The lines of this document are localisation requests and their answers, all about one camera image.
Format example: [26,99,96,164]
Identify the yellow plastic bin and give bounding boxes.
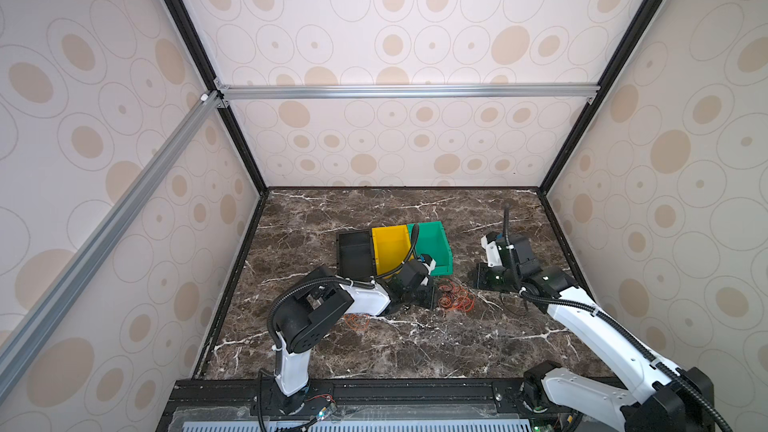
[371,225,412,279]

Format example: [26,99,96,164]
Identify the green plastic bin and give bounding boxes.
[409,221,454,277]

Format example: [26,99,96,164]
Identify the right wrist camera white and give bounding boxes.
[481,232,503,267]

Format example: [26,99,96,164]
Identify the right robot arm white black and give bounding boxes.
[475,233,731,431]

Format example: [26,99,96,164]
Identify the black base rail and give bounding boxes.
[156,378,574,431]

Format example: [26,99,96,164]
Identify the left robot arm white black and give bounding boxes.
[267,255,436,397]

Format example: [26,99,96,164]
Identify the black plastic bin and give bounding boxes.
[336,230,376,281]

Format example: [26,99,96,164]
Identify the horizontal aluminium frame bar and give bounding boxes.
[220,83,600,101]

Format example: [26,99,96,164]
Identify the left aluminium frame bar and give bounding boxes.
[1,90,223,400]

